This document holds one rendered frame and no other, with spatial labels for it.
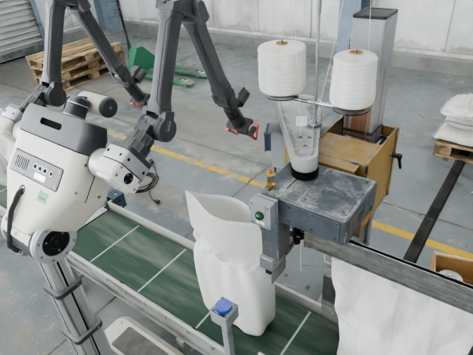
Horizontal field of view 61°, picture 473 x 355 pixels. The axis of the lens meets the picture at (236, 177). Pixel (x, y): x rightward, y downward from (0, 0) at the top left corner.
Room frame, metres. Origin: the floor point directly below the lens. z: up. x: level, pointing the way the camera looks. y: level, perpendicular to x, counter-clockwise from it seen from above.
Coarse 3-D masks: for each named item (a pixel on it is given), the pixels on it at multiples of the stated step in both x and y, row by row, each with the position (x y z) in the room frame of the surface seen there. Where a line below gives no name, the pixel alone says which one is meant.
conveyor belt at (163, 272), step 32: (96, 224) 2.14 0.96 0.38; (128, 224) 2.11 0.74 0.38; (96, 256) 1.82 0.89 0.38; (128, 256) 1.80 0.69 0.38; (160, 256) 1.78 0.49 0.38; (192, 256) 1.75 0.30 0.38; (160, 288) 1.53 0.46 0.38; (192, 288) 1.51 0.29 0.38; (192, 320) 1.30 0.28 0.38; (288, 320) 1.26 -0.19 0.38; (320, 320) 1.24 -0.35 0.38; (256, 352) 1.10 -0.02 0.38; (288, 352) 1.09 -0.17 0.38; (320, 352) 1.07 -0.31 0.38
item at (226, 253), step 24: (192, 192) 1.46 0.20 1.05; (192, 216) 1.46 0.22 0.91; (216, 216) 1.43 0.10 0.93; (240, 216) 1.37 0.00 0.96; (216, 240) 1.28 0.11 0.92; (240, 240) 1.23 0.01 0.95; (216, 264) 1.28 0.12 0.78; (240, 264) 1.22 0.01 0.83; (216, 288) 1.28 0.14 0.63; (240, 288) 1.20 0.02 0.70; (264, 288) 1.19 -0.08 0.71; (240, 312) 1.19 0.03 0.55; (264, 312) 1.17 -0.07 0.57
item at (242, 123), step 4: (240, 116) 1.47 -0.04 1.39; (232, 120) 1.47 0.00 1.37; (236, 120) 1.46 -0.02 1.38; (240, 120) 1.47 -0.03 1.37; (244, 120) 1.49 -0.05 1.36; (248, 120) 1.50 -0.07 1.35; (252, 120) 1.49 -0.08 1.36; (228, 124) 1.52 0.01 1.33; (232, 124) 1.48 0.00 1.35; (236, 124) 1.47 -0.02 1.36; (240, 124) 1.47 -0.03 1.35; (244, 124) 1.49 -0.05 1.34; (248, 124) 1.48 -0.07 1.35; (232, 128) 1.49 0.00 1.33; (236, 128) 1.48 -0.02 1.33; (240, 128) 1.48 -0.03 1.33; (244, 128) 1.47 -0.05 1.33
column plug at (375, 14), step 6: (360, 12) 1.40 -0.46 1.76; (366, 12) 1.40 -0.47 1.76; (372, 12) 1.39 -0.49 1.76; (378, 12) 1.38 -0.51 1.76; (384, 12) 1.37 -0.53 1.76; (390, 12) 1.36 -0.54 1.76; (396, 12) 1.39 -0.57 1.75; (372, 18) 1.34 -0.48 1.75; (378, 18) 1.32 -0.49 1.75; (384, 18) 1.31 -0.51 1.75
